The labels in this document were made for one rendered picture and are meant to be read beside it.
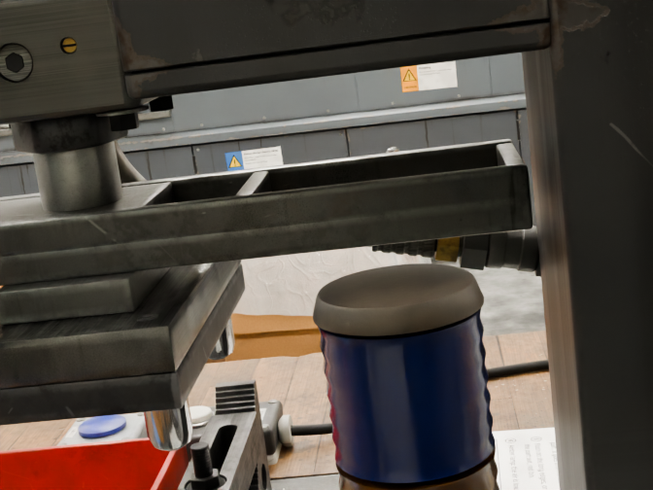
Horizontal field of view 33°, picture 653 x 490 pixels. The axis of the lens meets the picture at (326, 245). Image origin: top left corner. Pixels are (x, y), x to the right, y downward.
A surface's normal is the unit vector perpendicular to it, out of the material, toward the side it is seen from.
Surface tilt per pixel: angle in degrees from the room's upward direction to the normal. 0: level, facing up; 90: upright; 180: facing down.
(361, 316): 72
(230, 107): 90
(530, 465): 1
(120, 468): 90
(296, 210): 90
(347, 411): 104
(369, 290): 6
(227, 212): 90
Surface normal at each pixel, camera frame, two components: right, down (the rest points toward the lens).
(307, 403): -0.13, -0.97
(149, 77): -0.07, 0.23
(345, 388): -0.66, 0.48
